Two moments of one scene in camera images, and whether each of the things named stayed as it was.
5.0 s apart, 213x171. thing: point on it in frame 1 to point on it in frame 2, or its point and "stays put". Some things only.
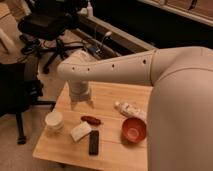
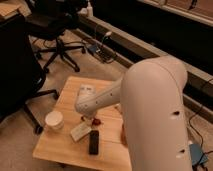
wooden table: x=108 y=132 stays put
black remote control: x=93 y=144 stays put
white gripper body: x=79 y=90 to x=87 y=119
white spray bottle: x=89 y=10 stays put
